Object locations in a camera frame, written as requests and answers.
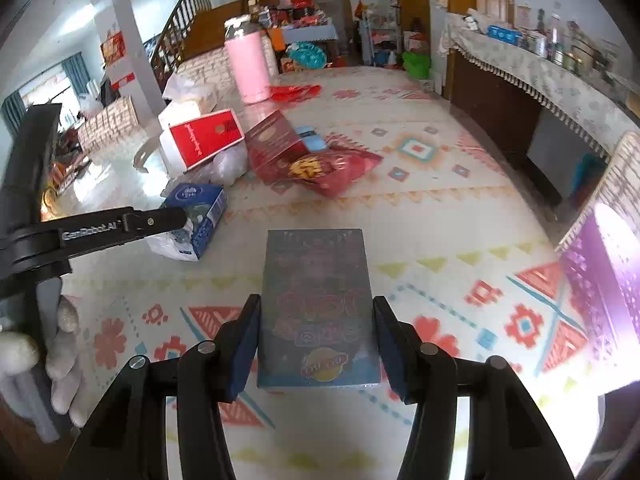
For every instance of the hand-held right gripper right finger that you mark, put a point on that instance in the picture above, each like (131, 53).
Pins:
(392, 352)

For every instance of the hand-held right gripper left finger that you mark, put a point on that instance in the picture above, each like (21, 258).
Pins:
(245, 347)

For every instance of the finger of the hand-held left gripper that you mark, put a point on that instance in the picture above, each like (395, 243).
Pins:
(160, 220)

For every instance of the blue tissue box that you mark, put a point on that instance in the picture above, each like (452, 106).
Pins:
(207, 220)

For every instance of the dark foil printed box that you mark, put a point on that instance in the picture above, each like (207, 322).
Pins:
(317, 305)

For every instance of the small blue box black band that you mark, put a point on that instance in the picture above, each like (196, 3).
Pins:
(315, 143)

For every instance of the purple plastic wastebasket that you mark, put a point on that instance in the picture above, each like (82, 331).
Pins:
(607, 280)

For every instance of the person's left hand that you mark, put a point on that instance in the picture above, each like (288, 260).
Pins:
(65, 355)

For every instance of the red and white carton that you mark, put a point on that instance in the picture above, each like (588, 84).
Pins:
(200, 142)

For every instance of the clear plastic bag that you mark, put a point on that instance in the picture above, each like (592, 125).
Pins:
(230, 166)

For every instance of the chair with patterned cushion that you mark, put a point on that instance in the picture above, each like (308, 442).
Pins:
(107, 122)
(205, 67)

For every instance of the flat red box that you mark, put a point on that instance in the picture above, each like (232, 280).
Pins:
(272, 147)

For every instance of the patterned tablecloth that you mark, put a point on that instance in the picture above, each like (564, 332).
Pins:
(450, 220)

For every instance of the pink thermos bottle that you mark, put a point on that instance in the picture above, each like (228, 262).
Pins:
(247, 62)

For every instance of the red plastic bag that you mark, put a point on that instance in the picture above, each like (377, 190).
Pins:
(295, 93)

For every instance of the red snack bag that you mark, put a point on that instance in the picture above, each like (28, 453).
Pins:
(340, 167)

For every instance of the wooden staircase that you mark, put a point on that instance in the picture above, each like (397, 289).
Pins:
(200, 20)

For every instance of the dark wooden sideboard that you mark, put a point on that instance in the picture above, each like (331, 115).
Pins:
(495, 105)

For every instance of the white patterned chair back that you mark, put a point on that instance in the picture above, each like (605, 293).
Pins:
(620, 175)

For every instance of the green plastic basket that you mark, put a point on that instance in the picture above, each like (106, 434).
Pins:
(417, 64)

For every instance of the floral lace sideboard cloth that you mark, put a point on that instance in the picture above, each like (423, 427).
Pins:
(560, 85)

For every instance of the blue packet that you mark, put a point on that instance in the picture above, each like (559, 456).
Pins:
(504, 33)

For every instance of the row of bottles and jars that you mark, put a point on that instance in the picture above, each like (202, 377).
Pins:
(570, 42)

